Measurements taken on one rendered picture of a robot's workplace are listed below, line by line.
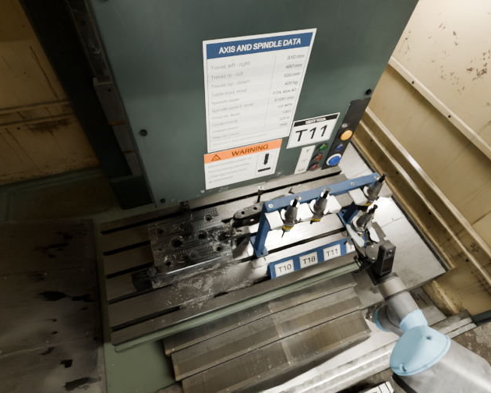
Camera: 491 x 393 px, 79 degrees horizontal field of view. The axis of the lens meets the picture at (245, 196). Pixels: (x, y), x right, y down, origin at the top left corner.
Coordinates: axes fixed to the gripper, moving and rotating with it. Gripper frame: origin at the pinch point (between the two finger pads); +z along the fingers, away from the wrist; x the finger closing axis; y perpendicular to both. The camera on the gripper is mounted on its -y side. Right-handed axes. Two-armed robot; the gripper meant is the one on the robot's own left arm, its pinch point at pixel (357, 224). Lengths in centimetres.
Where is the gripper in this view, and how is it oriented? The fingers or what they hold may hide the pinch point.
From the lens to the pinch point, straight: 109.8
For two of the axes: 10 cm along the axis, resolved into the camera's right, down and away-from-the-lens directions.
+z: -3.4, -8.0, 5.0
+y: -0.9, 5.5, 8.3
